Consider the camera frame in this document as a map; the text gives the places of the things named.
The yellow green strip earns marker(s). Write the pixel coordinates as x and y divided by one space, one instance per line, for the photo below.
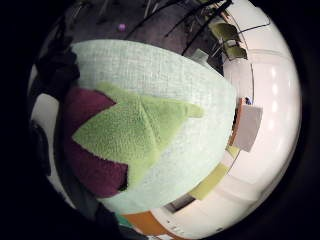
210 183

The grey white flat box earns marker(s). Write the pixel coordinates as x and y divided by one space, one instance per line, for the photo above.
248 126

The olive green chair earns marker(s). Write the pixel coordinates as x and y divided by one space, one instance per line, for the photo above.
230 36

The orange panel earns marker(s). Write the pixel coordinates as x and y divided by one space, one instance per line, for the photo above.
146 223

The pale green woven cloth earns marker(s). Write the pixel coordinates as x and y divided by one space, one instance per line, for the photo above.
166 73

